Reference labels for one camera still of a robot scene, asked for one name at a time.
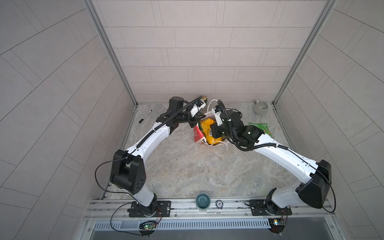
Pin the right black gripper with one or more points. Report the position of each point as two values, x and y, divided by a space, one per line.
214 131

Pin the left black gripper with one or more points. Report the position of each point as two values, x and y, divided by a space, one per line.
192 119

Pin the yellow snack packet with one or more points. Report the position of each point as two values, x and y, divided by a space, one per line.
206 128

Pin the red white paper gift bag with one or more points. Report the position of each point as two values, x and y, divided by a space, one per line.
198 135

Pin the green snack packet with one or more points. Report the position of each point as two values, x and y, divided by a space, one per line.
263 126

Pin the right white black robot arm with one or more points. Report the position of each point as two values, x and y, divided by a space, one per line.
314 178

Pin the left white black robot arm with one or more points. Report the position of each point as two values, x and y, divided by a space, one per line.
128 167

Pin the striped ceramic mug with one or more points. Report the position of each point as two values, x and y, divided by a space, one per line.
260 108

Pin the black marker pen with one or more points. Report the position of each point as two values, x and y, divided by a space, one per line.
142 119

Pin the blue white poker chip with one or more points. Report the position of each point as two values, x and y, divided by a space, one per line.
219 204

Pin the right circuit board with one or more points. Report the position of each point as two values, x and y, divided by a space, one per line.
277 225

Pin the circuit board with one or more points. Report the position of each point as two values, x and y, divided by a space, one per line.
277 225
147 228

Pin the left circuit board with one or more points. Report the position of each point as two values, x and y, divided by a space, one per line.
147 228

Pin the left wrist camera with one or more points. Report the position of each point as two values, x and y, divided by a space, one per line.
197 106

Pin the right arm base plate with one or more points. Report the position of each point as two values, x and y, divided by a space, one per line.
260 208

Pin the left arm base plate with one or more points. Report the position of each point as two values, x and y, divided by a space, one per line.
155 209

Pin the aluminium rail frame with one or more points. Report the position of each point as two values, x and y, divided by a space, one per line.
109 220

